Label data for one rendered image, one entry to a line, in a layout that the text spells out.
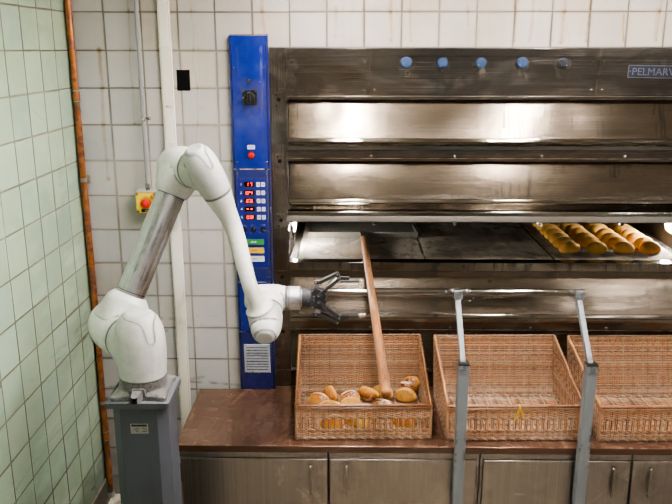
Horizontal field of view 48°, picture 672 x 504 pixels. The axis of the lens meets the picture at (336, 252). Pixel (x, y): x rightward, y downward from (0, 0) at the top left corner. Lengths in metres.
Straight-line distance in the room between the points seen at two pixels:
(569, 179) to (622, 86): 0.44
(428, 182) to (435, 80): 0.43
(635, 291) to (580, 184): 0.57
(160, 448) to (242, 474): 0.64
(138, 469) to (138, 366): 0.36
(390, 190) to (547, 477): 1.34
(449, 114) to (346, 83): 0.45
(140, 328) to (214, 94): 1.20
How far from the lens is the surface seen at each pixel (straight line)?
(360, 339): 3.46
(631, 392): 3.72
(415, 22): 3.27
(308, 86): 3.28
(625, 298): 3.65
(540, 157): 3.39
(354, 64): 3.27
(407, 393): 3.41
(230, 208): 2.64
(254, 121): 3.26
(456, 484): 3.16
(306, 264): 3.39
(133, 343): 2.52
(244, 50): 3.25
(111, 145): 3.43
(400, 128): 3.27
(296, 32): 3.26
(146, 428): 2.62
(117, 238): 3.51
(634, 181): 3.53
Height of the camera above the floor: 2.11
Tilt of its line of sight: 15 degrees down
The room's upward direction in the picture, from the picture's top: straight up
